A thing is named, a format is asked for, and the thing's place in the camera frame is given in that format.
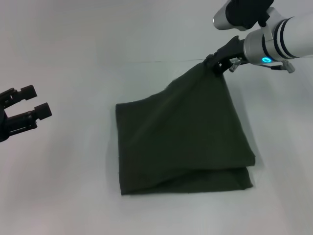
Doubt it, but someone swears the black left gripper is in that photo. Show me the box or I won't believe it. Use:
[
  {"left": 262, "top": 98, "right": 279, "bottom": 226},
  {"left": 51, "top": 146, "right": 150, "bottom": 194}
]
[{"left": 0, "top": 85, "right": 53, "bottom": 143}]

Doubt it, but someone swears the silver right cable plug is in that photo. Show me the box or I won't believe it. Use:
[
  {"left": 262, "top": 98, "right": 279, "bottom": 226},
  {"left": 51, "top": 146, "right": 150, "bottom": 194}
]
[{"left": 229, "top": 58, "right": 242, "bottom": 72}]

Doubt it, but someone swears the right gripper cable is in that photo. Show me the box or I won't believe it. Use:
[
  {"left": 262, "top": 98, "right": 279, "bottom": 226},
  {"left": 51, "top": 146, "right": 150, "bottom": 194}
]
[{"left": 263, "top": 60, "right": 296, "bottom": 73}]

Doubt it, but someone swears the dark green t-shirt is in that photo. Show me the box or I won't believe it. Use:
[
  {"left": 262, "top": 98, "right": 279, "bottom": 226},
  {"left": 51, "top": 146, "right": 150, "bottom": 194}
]
[{"left": 115, "top": 60, "right": 257, "bottom": 196}]

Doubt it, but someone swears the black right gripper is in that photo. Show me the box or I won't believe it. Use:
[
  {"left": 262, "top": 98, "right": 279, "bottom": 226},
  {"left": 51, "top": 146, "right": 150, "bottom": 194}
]
[{"left": 204, "top": 36, "right": 247, "bottom": 78}]

